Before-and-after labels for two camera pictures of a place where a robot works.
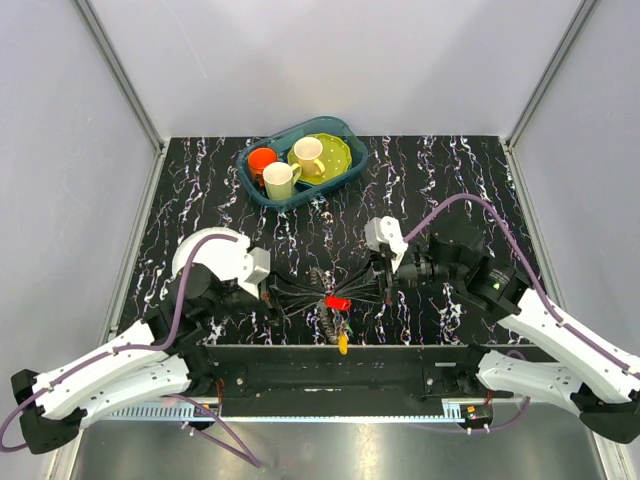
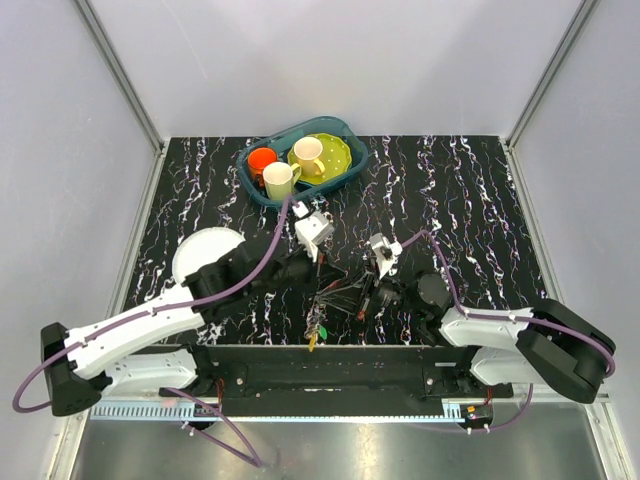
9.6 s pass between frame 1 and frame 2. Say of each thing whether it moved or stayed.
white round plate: stayed
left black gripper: moved
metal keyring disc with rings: moved
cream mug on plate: stayed
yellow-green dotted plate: stayed
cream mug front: stayed
